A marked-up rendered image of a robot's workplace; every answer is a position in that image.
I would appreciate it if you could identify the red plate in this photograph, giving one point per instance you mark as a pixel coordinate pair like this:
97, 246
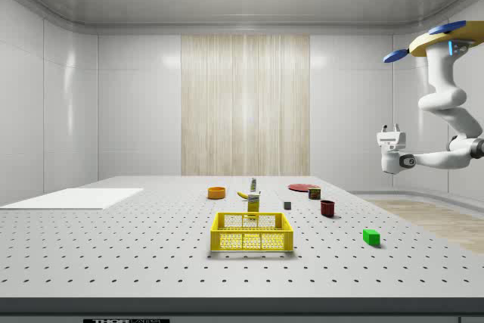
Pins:
298, 187

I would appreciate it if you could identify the banana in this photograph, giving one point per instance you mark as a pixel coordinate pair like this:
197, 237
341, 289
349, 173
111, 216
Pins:
242, 195

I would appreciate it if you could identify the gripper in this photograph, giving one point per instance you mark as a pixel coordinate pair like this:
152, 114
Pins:
391, 139

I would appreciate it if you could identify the yellow carton box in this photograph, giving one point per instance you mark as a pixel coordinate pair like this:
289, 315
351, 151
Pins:
253, 202

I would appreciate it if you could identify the green block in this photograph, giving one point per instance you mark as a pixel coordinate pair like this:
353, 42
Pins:
371, 237

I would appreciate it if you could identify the grey cube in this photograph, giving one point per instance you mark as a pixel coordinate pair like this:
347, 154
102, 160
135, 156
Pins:
287, 205

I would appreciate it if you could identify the white board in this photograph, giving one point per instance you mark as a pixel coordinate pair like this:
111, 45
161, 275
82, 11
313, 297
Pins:
72, 198

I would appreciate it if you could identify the yellow bowl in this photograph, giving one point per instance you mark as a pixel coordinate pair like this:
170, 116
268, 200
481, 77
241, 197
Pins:
216, 193

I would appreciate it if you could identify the yellow basket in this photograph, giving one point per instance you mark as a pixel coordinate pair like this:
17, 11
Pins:
227, 241

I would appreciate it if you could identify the flat-sided can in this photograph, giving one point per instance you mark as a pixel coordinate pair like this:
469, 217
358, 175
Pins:
314, 194

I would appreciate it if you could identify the dark red mug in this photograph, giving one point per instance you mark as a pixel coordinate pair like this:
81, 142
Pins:
327, 209

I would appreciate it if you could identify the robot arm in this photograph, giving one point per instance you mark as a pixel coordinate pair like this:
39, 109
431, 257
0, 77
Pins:
441, 73

